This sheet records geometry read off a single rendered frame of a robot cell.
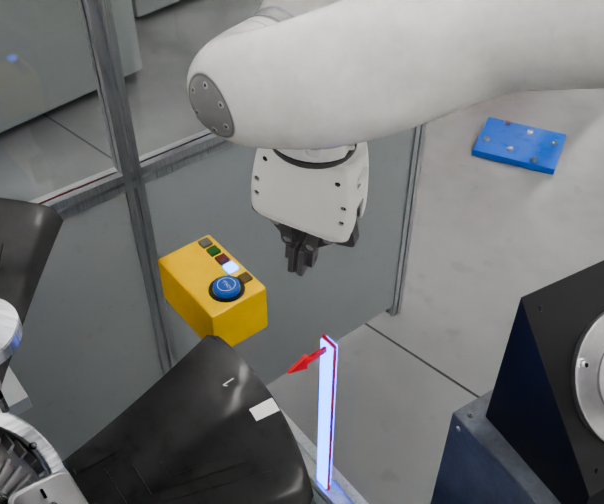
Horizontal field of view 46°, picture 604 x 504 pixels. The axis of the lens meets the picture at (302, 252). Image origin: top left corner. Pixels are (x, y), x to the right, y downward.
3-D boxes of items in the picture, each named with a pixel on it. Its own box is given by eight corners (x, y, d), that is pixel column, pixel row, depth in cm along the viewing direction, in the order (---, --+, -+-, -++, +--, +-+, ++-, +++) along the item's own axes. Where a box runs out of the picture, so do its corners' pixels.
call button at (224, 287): (208, 290, 109) (207, 281, 108) (230, 278, 111) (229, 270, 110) (223, 305, 107) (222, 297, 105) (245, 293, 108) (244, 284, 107)
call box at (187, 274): (164, 304, 120) (155, 258, 113) (214, 277, 125) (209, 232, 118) (217, 363, 111) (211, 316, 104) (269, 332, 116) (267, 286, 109)
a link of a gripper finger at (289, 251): (311, 209, 69) (306, 253, 74) (281, 198, 70) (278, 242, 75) (297, 231, 67) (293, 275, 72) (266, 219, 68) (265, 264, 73)
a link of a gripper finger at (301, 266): (343, 221, 68) (336, 264, 73) (312, 209, 69) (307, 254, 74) (330, 243, 66) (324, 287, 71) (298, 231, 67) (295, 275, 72)
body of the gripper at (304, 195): (387, 118, 60) (369, 209, 69) (277, 82, 62) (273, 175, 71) (355, 173, 56) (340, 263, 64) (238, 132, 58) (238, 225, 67)
